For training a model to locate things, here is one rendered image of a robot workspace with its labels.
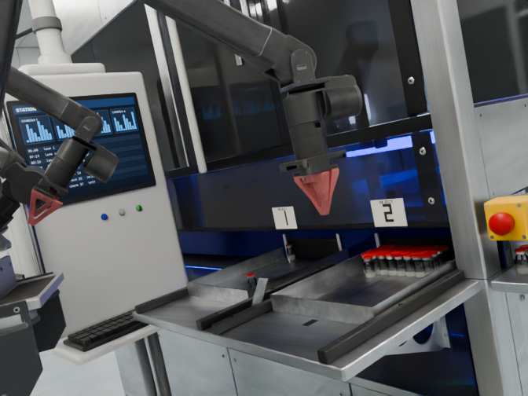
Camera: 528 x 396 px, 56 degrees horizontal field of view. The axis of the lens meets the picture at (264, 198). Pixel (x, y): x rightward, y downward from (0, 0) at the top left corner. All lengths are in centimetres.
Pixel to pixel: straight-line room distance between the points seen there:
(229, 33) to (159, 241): 101
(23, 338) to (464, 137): 84
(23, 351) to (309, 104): 61
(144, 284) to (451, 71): 112
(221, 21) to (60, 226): 92
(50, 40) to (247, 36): 99
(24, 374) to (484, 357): 84
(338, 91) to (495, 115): 39
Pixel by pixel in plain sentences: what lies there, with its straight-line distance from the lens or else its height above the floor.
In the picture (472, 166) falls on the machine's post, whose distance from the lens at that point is 101.
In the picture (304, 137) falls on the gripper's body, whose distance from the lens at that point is 81.
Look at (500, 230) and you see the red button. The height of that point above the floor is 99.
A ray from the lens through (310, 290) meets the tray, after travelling 111.
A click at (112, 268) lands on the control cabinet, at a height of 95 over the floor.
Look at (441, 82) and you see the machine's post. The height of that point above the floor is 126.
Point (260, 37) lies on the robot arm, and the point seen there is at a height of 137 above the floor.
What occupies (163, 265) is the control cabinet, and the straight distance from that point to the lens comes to 169.
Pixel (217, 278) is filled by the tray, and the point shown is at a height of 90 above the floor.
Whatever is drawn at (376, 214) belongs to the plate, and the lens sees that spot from 113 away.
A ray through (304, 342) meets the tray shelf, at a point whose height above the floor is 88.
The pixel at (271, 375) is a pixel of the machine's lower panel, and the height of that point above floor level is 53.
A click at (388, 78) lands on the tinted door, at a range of 108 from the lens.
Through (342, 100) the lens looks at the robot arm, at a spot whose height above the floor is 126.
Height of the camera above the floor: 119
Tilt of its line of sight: 5 degrees down
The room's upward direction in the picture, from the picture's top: 12 degrees counter-clockwise
